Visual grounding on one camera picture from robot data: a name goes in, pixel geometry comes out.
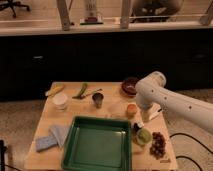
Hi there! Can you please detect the small metal cup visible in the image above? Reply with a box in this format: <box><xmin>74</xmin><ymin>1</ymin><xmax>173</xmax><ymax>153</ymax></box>
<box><xmin>92</xmin><ymin>93</ymin><xmax>104</xmax><ymax>108</ymax></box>

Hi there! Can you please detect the dark bag on floor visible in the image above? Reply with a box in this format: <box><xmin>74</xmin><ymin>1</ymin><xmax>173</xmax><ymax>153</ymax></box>
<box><xmin>131</xmin><ymin>0</ymin><xmax>183</xmax><ymax>23</ymax></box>

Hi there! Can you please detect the grey blue cloth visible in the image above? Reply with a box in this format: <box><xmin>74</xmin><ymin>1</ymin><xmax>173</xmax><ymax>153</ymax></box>
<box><xmin>50</xmin><ymin>125</ymin><xmax>69</xmax><ymax>148</ymax></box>

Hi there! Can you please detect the red white object on base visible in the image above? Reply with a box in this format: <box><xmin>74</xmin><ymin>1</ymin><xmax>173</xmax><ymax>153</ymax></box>
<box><xmin>80</xmin><ymin>0</ymin><xmax>103</xmax><ymax>25</ymax></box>

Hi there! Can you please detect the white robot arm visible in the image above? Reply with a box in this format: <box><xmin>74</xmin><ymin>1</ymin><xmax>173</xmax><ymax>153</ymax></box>
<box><xmin>135</xmin><ymin>71</ymin><xmax>213</xmax><ymax>134</ymax></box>

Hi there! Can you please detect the blue sponge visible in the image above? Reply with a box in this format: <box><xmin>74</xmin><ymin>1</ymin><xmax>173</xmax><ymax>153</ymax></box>
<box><xmin>35</xmin><ymin>135</ymin><xmax>57</xmax><ymax>152</ymax></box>

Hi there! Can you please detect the green pear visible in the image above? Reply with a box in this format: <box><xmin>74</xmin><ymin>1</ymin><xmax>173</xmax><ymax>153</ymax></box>
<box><xmin>136</xmin><ymin>128</ymin><xmax>152</xmax><ymax>146</ymax></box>

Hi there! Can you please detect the wooden handled utensil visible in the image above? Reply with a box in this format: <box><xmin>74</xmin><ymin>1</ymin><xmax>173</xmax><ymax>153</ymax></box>
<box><xmin>80</xmin><ymin>88</ymin><xmax>103</xmax><ymax>99</ymax></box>

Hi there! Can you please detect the red yellow apple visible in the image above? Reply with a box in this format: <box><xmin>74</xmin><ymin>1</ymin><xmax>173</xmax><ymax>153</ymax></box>
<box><xmin>126</xmin><ymin>104</ymin><xmax>137</xmax><ymax>118</ymax></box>

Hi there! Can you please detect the dark red grape bunch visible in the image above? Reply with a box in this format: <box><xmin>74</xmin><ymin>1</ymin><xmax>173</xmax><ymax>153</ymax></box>
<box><xmin>150</xmin><ymin>132</ymin><xmax>166</xmax><ymax>159</ymax></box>

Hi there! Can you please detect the green pepper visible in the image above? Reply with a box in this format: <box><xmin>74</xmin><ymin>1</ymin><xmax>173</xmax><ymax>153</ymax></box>
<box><xmin>72</xmin><ymin>83</ymin><xmax>88</xmax><ymax>99</ymax></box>

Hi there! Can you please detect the wooden table leg left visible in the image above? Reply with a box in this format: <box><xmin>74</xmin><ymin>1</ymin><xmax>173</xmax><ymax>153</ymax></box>
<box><xmin>56</xmin><ymin>0</ymin><xmax>70</xmax><ymax>31</ymax></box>

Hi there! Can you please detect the wooden table leg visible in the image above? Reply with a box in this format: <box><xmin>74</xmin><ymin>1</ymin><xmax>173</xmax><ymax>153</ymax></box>
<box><xmin>56</xmin><ymin>0</ymin><xmax>70</xmax><ymax>31</ymax></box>
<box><xmin>120</xmin><ymin>0</ymin><xmax>131</xmax><ymax>29</ymax></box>

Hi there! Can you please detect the dark red bowl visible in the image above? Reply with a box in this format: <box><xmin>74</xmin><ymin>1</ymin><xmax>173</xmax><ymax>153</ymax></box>
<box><xmin>121</xmin><ymin>77</ymin><xmax>139</xmax><ymax>96</ymax></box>

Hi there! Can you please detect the white handled brush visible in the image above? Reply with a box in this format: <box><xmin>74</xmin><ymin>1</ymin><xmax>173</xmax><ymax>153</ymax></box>
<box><xmin>133</xmin><ymin>108</ymin><xmax>163</xmax><ymax>135</ymax></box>

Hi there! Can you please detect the wooden table leg middle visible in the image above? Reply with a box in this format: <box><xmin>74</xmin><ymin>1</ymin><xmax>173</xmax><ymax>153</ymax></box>
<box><xmin>120</xmin><ymin>0</ymin><xmax>131</xmax><ymax>29</ymax></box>

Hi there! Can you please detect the black office chair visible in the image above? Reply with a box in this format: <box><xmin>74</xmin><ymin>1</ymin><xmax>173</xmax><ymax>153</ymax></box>
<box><xmin>0</xmin><ymin>0</ymin><xmax>30</xmax><ymax>17</ymax></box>

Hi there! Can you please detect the green plastic tray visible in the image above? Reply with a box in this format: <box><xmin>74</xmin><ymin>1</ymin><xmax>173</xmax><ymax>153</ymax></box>
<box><xmin>61</xmin><ymin>116</ymin><xmax>132</xmax><ymax>171</ymax></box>

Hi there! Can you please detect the white paper cup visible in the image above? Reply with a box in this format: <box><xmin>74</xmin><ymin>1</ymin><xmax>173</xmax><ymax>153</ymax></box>
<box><xmin>52</xmin><ymin>93</ymin><xmax>68</xmax><ymax>110</ymax></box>

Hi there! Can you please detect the black cable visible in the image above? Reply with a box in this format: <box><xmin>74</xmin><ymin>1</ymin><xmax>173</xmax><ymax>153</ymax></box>
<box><xmin>169</xmin><ymin>132</ymin><xmax>213</xmax><ymax>171</ymax></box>

